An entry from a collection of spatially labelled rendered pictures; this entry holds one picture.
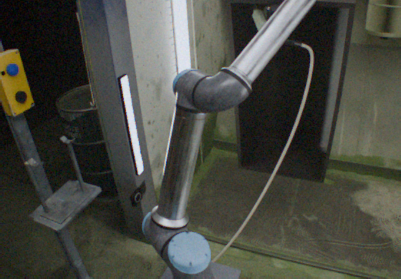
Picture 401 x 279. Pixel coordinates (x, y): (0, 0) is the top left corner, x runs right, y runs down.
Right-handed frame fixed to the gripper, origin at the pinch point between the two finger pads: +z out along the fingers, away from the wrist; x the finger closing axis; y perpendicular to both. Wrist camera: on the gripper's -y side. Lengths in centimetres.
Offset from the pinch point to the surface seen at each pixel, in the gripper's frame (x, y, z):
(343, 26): 23, 51, -6
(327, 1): 1.7, 17.6, -24.3
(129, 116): -2, -54, 67
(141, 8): 44, -57, 26
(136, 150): -11, -47, 86
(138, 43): 30, -55, 41
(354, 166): 7, 147, 107
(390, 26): 68, 129, 0
